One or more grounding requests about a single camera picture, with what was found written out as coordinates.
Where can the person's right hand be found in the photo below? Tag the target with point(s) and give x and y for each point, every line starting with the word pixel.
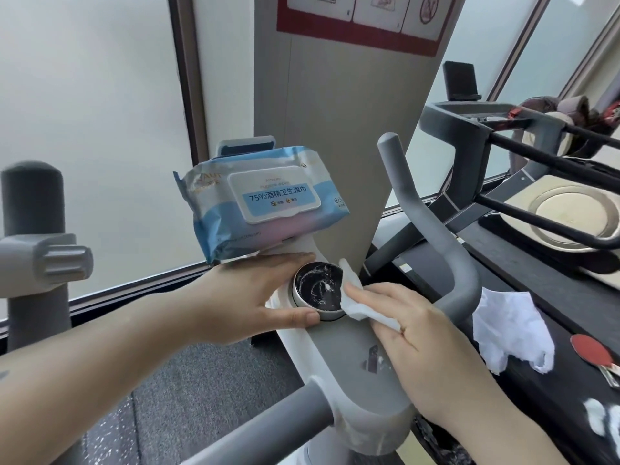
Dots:
pixel 426 353

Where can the person's left hand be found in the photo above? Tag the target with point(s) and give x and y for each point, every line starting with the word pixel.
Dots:
pixel 227 305

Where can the person's right fingers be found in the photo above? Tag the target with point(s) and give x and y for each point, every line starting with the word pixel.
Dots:
pixel 382 300

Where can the person's left thumb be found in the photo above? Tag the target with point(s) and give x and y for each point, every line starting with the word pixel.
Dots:
pixel 295 318

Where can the white wet wipe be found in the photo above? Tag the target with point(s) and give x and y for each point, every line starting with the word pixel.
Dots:
pixel 352 285

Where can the black round bike knob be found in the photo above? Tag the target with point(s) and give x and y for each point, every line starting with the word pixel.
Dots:
pixel 317 285

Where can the person's right forearm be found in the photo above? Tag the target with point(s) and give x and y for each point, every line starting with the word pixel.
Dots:
pixel 503 430

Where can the person's left forearm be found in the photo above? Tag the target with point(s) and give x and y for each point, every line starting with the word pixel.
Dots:
pixel 97 372

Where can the blue wet wipes packet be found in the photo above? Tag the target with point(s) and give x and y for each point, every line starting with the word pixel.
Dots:
pixel 271 203

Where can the crumpled white tissue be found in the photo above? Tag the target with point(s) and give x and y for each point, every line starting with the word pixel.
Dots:
pixel 508 329

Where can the grey bike tablet holder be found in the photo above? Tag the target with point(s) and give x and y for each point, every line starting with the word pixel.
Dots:
pixel 244 146

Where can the grey black exercise machine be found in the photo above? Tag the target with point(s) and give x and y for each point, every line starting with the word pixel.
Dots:
pixel 465 125

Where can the gold round machine disc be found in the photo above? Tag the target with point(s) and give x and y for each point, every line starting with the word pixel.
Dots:
pixel 571 215

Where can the red table tennis paddle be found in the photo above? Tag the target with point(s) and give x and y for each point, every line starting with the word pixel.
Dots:
pixel 593 351

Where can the black tablet holder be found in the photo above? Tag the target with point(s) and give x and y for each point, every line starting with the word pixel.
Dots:
pixel 460 79

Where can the small white tissue scraps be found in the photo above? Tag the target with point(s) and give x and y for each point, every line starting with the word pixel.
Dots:
pixel 600 418

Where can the dark clothing pile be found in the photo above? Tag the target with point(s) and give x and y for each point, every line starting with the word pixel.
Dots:
pixel 576 113

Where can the grey white exercise bike frame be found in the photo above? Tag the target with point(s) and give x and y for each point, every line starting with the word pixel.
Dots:
pixel 339 353

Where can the brown window frame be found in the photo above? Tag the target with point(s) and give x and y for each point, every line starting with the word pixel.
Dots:
pixel 186 67

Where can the grey exercise bike post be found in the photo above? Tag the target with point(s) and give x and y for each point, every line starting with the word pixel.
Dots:
pixel 34 237

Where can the red white wall sign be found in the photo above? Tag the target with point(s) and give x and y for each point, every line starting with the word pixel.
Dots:
pixel 368 24

